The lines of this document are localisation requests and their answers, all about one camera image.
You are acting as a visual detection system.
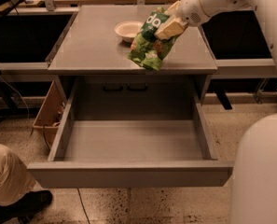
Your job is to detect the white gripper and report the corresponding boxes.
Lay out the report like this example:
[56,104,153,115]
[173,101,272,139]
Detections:
[155,0,210,40]

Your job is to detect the green rice chip bag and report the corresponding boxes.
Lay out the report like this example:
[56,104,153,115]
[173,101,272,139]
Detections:
[128,7,178,71]

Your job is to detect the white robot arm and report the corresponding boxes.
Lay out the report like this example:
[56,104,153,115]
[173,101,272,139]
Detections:
[176,0,277,224]

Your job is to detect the grey counter cabinet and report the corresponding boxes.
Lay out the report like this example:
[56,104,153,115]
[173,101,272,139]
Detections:
[49,6,216,120]

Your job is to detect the grey open drawer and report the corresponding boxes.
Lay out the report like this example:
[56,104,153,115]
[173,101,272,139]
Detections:
[27,76,235,189]

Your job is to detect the white bowl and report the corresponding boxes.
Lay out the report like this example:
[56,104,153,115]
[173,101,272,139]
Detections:
[115,21,143,43]

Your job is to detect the brown cardboard box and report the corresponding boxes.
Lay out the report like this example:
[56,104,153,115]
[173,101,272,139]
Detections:
[33,80,66,149]

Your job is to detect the person's beige trouser leg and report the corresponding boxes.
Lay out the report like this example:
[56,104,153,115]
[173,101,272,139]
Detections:
[0,144,36,206]

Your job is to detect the black shoe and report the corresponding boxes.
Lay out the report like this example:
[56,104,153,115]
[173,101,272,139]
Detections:
[0,190,53,224]

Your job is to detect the black right drawer handle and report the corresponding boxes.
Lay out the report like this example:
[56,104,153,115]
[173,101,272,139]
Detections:
[127,83,148,91]

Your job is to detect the black drawer handle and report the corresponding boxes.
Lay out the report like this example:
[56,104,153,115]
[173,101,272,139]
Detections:
[103,83,123,91]
[127,83,148,91]

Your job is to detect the black left drawer handle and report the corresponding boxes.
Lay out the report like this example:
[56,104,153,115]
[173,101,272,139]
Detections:
[103,83,123,91]

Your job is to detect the black floor cable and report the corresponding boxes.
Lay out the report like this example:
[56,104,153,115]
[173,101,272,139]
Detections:
[77,188,91,224]

